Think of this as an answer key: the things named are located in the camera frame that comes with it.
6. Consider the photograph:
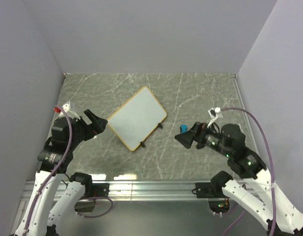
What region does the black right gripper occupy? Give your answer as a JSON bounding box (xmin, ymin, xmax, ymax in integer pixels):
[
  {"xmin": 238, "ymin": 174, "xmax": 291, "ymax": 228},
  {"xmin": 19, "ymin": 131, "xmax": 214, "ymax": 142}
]
[{"xmin": 174, "ymin": 120, "xmax": 231, "ymax": 156}]

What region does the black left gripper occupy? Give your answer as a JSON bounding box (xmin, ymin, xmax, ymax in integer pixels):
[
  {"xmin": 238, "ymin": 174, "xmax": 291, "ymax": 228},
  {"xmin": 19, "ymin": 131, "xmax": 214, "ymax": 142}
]
[{"xmin": 68, "ymin": 109, "xmax": 107, "ymax": 149}]

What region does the blue whiteboard eraser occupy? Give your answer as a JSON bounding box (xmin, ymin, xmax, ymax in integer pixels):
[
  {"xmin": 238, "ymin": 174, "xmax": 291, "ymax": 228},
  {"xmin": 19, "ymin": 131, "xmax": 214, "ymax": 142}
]
[{"xmin": 180, "ymin": 124, "xmax": 188, "ymax": 134}]

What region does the yellow framed whiteboard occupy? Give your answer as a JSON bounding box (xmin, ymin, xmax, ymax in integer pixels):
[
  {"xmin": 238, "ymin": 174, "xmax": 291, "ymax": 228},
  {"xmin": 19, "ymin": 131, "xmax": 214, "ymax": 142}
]
[{"xmin": 108, "ymin": 86, "xmax": 167, "ymax": 151}]

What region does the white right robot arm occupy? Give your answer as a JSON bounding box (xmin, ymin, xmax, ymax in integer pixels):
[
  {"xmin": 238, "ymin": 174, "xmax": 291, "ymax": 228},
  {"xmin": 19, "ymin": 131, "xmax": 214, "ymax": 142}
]
[{"xmin": 174, "ymin": 122, "xmax": 303, "ymax": 236}]

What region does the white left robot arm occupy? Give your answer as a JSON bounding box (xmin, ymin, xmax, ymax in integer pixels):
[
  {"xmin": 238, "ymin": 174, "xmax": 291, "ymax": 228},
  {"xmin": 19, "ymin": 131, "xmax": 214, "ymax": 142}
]
[{"xmin": 14, "ymin": 105, "xmax": 109, "ymax": 236}]

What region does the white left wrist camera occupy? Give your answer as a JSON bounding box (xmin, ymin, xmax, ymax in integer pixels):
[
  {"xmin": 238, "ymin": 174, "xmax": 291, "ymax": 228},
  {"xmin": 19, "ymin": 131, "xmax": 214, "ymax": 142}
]
[{"xmin": 54, "ymin": 101, "xmax": 80, "ymax": 119}]

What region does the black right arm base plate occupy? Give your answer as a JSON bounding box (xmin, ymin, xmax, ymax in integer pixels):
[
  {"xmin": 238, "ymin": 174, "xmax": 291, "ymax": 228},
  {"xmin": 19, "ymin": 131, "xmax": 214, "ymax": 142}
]
[{"xmin": 191, "ymin": 182, "xmax": 225, "ymax": 199}]

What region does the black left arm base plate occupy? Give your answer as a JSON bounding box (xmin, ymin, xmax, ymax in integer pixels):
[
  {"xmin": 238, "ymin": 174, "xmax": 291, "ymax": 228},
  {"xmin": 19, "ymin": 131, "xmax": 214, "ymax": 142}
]
[{"xmin": 91, "ymin": 183, "xmax": 110, "ymax": 198}]

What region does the aluminium right side rail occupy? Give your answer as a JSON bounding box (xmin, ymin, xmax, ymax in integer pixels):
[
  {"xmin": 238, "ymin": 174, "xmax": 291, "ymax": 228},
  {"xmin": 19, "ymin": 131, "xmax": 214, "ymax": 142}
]
[{"xmin": 231, "ymin": 73, "xmax": 260, "ymax": 153}]

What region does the aluminium rail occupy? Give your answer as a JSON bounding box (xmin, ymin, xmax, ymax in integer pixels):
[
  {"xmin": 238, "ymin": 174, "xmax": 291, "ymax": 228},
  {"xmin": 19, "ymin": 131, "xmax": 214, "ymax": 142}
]
[
  {"xmin": 231, "ymin": 73, "xmax": 260, "ymax": 153},
  {"xmin": 21, "ymin": 180, "xmax": 210, "ymax": 202}
]

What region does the aluminium front rail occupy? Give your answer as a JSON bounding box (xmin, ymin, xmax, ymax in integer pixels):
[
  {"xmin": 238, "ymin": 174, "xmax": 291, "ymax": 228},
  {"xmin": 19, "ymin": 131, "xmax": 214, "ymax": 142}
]
[{"xmin": 21, "ymin": 180, "xmax": 210, "ymax": 202}]

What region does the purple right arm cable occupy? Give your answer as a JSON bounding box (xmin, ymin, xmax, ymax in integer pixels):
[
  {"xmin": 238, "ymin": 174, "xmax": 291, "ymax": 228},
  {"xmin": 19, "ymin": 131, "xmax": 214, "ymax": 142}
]
[{"xmin": 221, "ymin": 107, "xmax": 276, "ymax": 236}]

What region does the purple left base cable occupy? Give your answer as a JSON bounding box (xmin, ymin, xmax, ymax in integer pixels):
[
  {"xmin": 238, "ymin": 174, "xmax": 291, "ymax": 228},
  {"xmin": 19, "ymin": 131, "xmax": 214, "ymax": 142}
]
[{"xmin": 75, "ymin": 195, "xmax": 114, "ymax": 218}]

